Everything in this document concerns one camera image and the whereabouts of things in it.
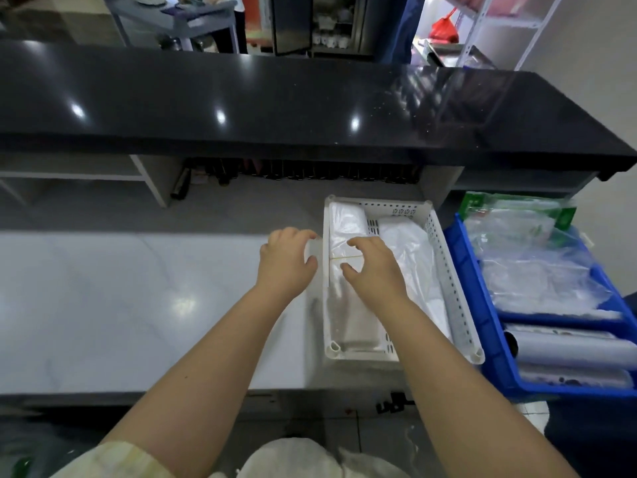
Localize person's left hand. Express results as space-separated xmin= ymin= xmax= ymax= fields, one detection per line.
xmin=256 ymin=227 xmax=319 ymax=300

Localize person's right hand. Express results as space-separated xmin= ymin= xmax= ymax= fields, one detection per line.
xmin=340 ymin=236 xmax=412 ymax=314

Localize clear plastic bag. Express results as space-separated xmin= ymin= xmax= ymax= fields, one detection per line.
xmin=304 ymin=237 xmax=365 ymax=274

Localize person's right forearm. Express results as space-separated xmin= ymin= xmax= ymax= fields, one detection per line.
xmin=382 ymin=297 xmax=581 ymax=478

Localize person's left forearm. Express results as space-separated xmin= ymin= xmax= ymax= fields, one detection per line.
xmin=100 ymin=286 xmax=310 ymax=478

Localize bundle of clear plastic bags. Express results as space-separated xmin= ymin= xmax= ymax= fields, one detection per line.
xmin=327 ymin=201 xmax=395 ymax=355

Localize white plastic bags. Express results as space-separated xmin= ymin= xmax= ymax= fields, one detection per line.
xmin=376 ymin=217 xmax=454 ymax=341

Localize white perforated plastic basket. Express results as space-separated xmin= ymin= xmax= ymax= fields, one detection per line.
xmin=322 ymin=195 xmax=486 ymax=365

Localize blue plastic bin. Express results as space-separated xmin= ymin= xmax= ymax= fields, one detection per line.
xmin=442 ymin=213 xmax=637 ymax=400

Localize black hook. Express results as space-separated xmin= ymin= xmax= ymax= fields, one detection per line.
xmin=375 ymin=392 xmax=417 ymax=415

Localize dark bottle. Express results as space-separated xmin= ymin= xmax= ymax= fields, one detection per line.
xmin=171 ymin=166 xmax=193 ymax=201

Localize green packet of bags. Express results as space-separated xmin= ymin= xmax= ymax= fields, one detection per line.
xmin=458 ymin=191 xmax=578 ymax=232

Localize black stone bar counter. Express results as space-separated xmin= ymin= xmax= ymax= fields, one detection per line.
xmin=0 ymin=40 xmax=637 ymax=182

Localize white shelf unit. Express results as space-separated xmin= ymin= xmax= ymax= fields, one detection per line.
xmin=0 ymin=154 xmax=186 ymax=209

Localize pile of clear plastic bags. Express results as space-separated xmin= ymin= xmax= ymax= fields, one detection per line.
xmin=463 ymin=209 xmax=623 ymax=319

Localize white apron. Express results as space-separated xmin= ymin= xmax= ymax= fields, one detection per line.
xmin=238 ymin=437 xmax=412 ymax=478

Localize roll of plastic film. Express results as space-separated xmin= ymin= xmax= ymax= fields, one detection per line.
xmin=504 ymin=324 xmax=637 ymax=371

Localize metal tray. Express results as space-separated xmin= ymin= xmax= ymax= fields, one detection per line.
xmin=422 ymin=41 xmax=496 ymax=70

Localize black cabinet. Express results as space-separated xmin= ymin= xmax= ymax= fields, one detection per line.
xmin=271 ymin=0 xmax=375 ymax=58

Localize blue curtain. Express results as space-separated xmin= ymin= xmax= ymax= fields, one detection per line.
xmin=377 ymin=0 xmax=427 ymax=65

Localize red plastic bag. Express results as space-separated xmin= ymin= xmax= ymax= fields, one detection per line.
xmin=428 ymin=8 xmax=460 ymax=44

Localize pale yellow sleeve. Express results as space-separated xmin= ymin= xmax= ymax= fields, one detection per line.
xmin=50 ymin=440 xmax=176 ymax=478

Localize grey table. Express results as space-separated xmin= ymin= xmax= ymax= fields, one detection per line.
xmin=102 ymin=0 xmax=241 ymax=53

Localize white metal shelf rack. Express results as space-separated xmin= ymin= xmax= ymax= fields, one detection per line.
xmin=454 ymin=0 xmax=566 ymax=71

